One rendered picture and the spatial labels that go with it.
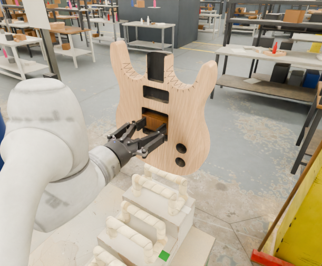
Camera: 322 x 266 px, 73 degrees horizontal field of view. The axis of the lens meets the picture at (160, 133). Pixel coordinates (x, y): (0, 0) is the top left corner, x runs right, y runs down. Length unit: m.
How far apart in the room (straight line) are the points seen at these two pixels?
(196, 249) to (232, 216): 1.35
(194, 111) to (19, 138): 0.42
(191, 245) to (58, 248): 0.55
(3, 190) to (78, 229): 0.82
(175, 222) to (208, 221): 1.40
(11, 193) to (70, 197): 0.16
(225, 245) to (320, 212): 0.81
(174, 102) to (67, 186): 0.35
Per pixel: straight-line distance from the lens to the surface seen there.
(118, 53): 0.70
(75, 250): 1.07
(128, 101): 0.73
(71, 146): 0.36
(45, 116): 0.35
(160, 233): 0.85
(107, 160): 0.52
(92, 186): 0.48
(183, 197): 0.90
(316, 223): 1.81
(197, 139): 0.64
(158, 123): 0.69
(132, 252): 0.91
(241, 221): 2.34
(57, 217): 0.47
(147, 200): 0.93
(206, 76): 0.56
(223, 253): 2.12
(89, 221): 1.13
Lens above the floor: 1.82
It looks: 33 degrees down
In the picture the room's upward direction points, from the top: straight up
